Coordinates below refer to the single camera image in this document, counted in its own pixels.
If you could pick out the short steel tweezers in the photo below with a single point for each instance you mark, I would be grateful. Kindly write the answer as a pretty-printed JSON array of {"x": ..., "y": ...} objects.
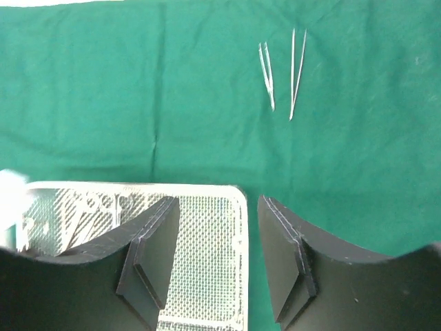
[{"x": 265, "y": 63}]

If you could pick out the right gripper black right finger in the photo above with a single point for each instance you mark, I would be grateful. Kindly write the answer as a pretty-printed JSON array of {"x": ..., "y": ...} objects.
[{"x": 318, "y": 281}]

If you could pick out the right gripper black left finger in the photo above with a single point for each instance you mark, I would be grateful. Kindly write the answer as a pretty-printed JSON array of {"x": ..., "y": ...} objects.
[{"x": 117, "y": 281}]

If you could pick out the green surgical drape cloth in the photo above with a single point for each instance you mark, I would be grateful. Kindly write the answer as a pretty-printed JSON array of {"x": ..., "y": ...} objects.
[{"x": 173, "y": 92}]

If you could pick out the wire mesh instrument tray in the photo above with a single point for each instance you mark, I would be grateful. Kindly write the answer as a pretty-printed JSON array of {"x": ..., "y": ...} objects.
[{"x": 209, "y": 282}]

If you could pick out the steel surgical scissors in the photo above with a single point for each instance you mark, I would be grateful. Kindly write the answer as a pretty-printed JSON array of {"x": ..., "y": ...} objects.
[{"x": 87, "y": 214}]

